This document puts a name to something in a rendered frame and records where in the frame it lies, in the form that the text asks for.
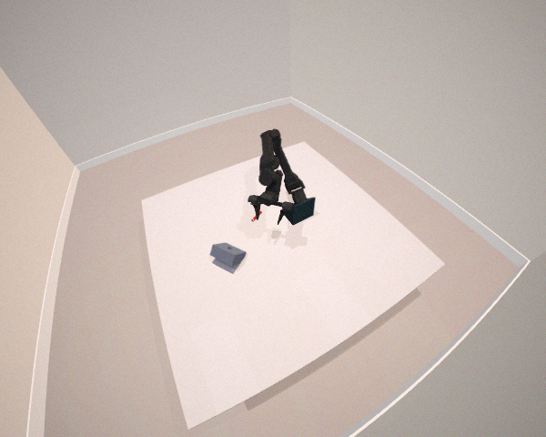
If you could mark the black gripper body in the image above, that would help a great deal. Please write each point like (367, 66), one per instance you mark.
(285, 205)

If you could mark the grey sloped panel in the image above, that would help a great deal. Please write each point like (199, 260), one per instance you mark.
(226, 256)

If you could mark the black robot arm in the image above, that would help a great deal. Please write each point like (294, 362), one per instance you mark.
(270, 176)

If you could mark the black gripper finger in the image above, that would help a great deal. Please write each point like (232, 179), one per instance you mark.
(282, 213)
(257, 209)

